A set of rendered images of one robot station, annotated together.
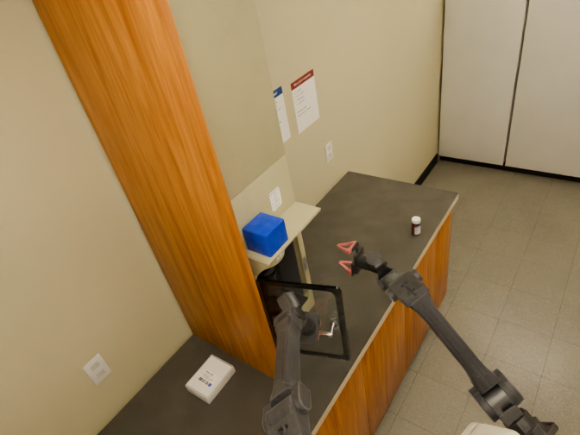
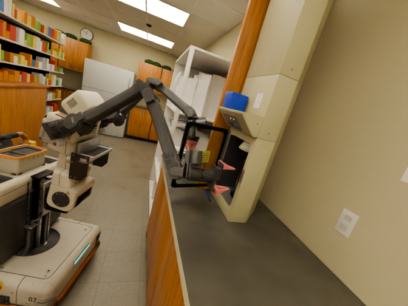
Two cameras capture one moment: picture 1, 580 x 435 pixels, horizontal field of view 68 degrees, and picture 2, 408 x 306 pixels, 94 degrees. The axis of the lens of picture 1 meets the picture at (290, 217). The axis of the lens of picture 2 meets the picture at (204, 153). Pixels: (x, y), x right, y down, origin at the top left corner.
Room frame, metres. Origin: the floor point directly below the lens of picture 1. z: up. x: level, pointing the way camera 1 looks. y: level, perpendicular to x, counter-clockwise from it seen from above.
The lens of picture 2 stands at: (1.57, -0.95, 1.49)
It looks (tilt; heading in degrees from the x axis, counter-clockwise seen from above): 13 degrees down; 118
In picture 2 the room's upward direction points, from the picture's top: 16 degrees clockwise
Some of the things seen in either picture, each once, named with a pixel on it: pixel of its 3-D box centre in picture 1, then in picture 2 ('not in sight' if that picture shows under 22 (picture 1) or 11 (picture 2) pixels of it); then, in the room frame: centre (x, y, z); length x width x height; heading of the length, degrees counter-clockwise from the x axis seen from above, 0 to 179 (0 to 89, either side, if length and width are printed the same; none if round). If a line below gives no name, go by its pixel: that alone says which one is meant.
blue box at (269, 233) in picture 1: (265, 234); (234, 101); (1.11, 0.09, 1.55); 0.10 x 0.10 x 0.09; 48
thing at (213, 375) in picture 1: (211, 378); not in sight; (1.04, 0.44, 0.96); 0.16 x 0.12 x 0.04; 139
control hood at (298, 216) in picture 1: (285, 241); (235, 120); (1.17, 0.03, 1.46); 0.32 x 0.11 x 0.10; 138
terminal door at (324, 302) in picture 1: (305, 321); (200, 157); (1.03, 0.03, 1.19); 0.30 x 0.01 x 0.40; 66
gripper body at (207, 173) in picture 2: (364, 261); (207, 175); (1.24, -0.25, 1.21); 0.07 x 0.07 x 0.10; 49
